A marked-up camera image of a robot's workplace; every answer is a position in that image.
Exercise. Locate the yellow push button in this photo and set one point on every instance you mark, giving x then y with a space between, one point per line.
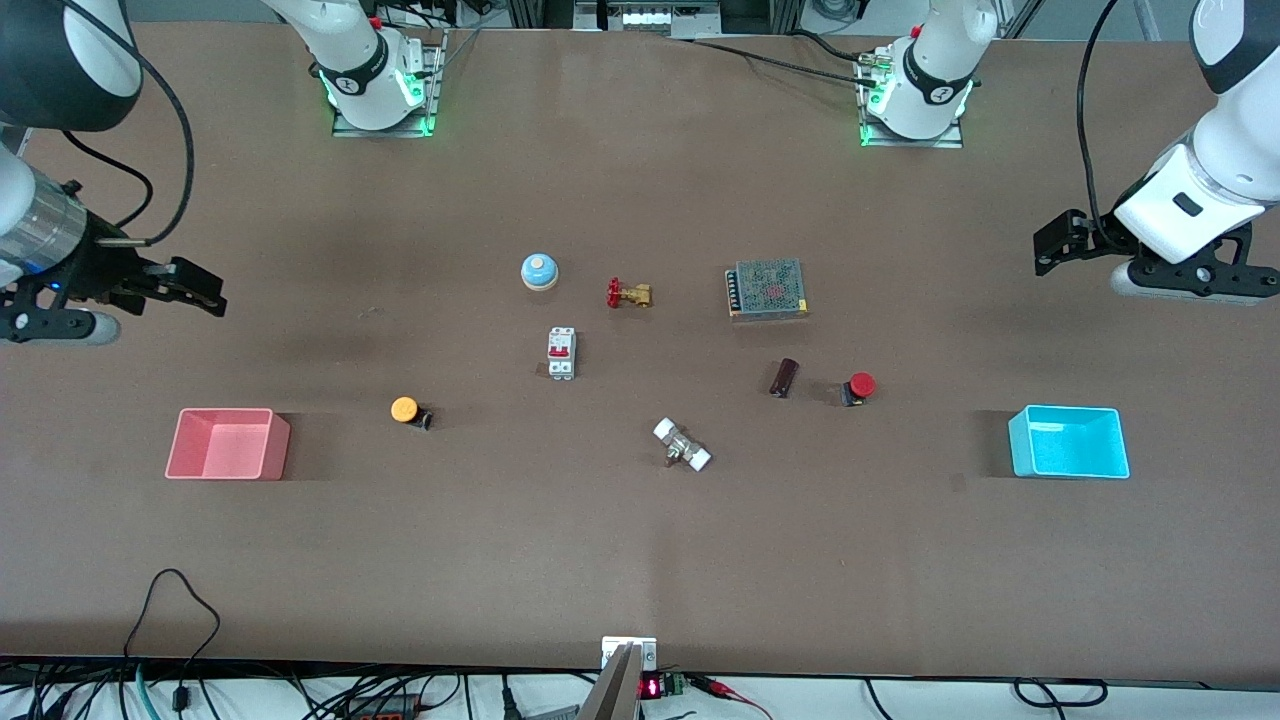
404 408

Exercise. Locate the grey metal mount bar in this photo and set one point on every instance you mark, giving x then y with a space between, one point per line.
612 695

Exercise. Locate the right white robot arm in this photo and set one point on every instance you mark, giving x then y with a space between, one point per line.
360 70

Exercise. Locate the pink plastic bin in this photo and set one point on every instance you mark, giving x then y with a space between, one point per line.
225 445

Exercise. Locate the white circuit breaker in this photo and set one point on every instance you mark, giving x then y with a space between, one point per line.
561 350

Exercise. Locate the dark brown cylindrical capacitor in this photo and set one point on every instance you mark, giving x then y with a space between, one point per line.
784 377

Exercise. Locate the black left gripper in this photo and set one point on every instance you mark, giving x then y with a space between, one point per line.
1092 237

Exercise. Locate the grey control box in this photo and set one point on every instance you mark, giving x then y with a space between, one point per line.
645 18

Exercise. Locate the white mounting bracket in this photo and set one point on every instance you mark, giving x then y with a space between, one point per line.
612 650

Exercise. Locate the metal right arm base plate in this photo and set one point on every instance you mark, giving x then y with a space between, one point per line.
385 131

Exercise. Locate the red alligator clip lead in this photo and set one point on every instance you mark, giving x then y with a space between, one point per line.
720 688

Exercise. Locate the metal mesh power supply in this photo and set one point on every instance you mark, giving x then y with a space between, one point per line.
770 288

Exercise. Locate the red digit display module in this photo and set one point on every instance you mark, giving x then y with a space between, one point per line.
652 687

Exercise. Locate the metal fitting white ends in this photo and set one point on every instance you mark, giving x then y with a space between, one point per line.
682 445

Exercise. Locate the blue dome bell button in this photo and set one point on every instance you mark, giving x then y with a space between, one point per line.
539 270

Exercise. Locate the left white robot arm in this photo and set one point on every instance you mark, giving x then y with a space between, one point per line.
930 75

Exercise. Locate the black orange connector box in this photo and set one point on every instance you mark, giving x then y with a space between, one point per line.
385 708

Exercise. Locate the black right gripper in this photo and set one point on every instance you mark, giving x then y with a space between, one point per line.
100 268

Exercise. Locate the blue plastic bin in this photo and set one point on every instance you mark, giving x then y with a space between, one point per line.
1070 445

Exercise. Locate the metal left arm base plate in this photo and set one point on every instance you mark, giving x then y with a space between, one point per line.
910 143

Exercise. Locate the red push button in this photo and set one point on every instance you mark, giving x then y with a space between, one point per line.
862 384

